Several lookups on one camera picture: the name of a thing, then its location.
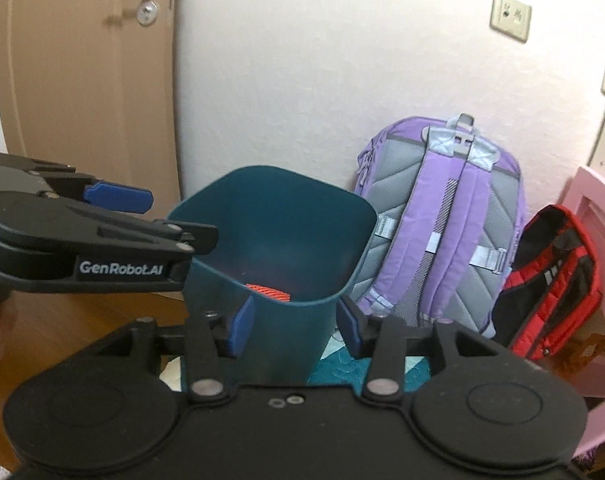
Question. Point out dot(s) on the pink wooden furniture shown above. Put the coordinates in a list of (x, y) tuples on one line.
[(602, 240)]

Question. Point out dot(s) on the person's left hand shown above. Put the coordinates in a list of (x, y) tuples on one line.
[(0, 340)]

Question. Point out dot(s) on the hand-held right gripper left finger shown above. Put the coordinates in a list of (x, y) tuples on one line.
[(243, 327)]

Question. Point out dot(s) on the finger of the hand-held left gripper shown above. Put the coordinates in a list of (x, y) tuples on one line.
[(120, 197), (197, 240)]

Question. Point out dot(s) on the orange printed bag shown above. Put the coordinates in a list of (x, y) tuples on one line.
[(585, 355)]

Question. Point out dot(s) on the dark patterned cloth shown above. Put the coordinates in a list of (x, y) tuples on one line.
[(585, 462)]

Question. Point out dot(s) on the orange ribbed wrapper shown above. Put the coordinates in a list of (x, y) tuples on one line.
[(267, 291)]

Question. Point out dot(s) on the teal plastic waste bin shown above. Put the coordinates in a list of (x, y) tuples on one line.
[(282, 220)]

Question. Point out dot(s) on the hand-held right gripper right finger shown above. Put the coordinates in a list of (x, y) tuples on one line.
[(349, 327)]

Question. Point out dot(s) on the teal patterned mat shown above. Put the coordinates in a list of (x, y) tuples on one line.
[(332, 365)]

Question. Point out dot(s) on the red black backpack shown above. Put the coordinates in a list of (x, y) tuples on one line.
[(547, 280)]

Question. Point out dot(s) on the beige wall socket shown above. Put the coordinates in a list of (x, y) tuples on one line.
[(511, 16)]

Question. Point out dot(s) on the brown wooden door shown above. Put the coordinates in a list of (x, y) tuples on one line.
[(82, 90)]

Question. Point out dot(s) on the silver door lock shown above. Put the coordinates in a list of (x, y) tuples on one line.
[(147, 13)]

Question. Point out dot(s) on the purple grey backpack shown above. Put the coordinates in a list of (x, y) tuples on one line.
[(447, 220)]

